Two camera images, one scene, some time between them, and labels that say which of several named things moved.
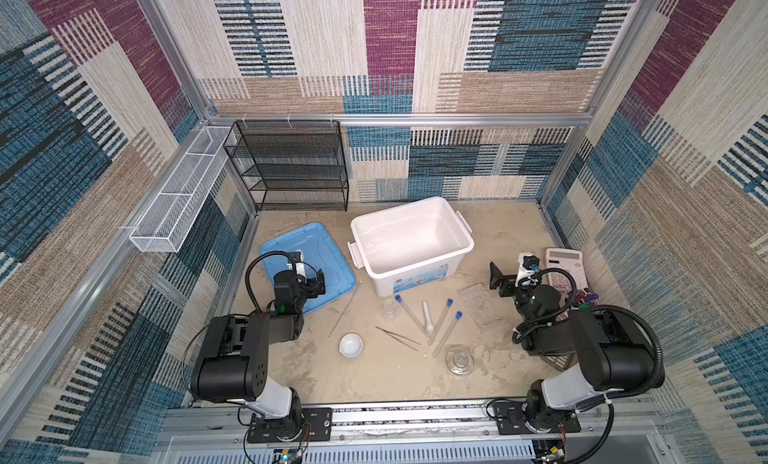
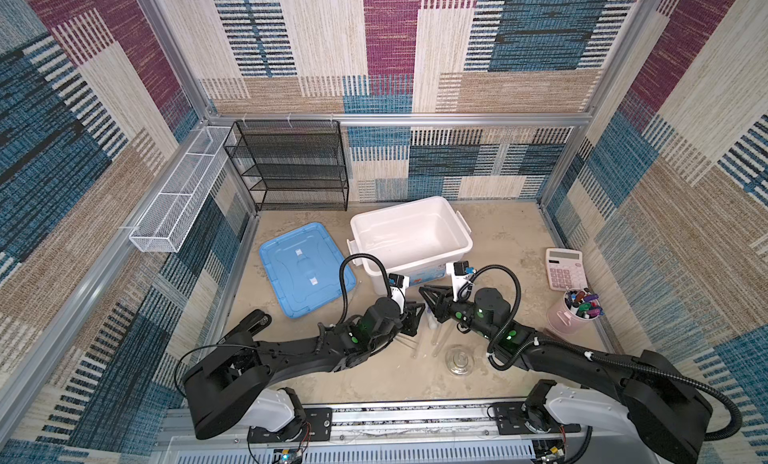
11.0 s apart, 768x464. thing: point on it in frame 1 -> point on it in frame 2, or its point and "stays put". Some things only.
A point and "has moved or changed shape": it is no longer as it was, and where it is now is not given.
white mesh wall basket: [164, 225] stays put
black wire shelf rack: [291, 165] stays put
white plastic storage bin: [412, 246] stays put
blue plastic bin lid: [321, 250] stays put
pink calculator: [571, 261] stays put
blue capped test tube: [399, 299] has moved or changed shape
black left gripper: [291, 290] -> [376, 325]
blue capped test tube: [439, 323] has moved or changed shape
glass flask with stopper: [459, 362] stays put
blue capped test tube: [447, 335] stays put
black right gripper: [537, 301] -> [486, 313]
